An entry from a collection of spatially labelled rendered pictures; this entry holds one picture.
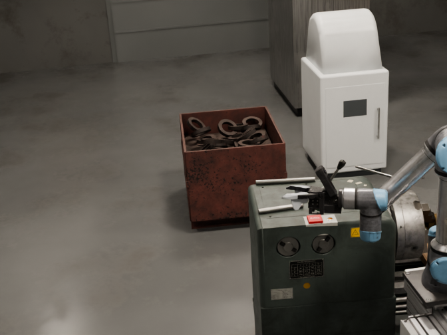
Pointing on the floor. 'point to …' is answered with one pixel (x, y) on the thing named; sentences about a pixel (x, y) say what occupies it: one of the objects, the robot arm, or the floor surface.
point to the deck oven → (295, 41)
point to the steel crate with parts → (228, 161)
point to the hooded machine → (344, 93)
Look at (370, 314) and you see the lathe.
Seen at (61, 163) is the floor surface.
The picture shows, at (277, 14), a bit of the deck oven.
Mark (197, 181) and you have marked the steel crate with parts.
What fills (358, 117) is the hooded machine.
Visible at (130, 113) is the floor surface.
